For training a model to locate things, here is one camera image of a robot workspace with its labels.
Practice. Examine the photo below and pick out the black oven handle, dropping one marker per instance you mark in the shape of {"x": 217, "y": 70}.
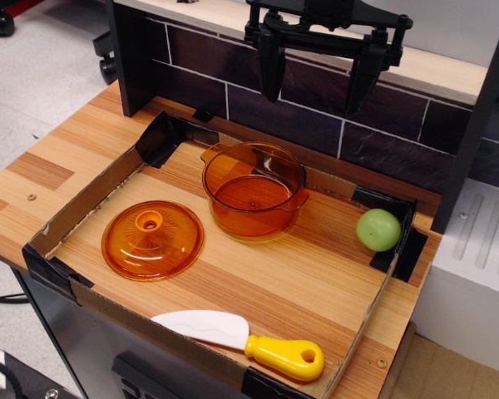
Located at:
{"x": 138, "y": 379}

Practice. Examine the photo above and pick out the cardboard fence with black tape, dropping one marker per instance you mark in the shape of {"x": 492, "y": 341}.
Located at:
{"x": 314, "y": 281}

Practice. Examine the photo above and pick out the orange transparent pot lid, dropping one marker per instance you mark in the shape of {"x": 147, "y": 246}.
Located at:
{"x": 153, "y": 240}

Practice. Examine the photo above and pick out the green toy apple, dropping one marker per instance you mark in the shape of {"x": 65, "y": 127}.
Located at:
{"x": 378, "y": 230}

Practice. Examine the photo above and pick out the toy knife yellow handle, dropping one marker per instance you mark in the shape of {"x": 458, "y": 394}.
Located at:
{"x": 301, "y": 360}

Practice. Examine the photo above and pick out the black chair caster left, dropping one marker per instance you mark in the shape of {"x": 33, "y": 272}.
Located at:
{"x": 7, "y": 25}

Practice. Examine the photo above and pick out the black chair caster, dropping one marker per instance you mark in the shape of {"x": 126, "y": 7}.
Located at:
{"x": 7, "y": 25}
{"x": 103, "y": 48}

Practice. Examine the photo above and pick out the white toy sink unit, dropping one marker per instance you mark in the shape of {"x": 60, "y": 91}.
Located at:
{"x": 458, "y": 307}

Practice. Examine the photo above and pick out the dark shelf frame with backsplash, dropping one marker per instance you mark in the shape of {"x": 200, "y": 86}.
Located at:
{"x": 399, "y": 140}

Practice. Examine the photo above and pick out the orange transparent pot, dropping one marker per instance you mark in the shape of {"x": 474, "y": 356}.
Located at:
{"x": 254, "y": 189}

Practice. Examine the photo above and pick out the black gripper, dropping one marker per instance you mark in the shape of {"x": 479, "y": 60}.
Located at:
{"x": 309, "y": 26}

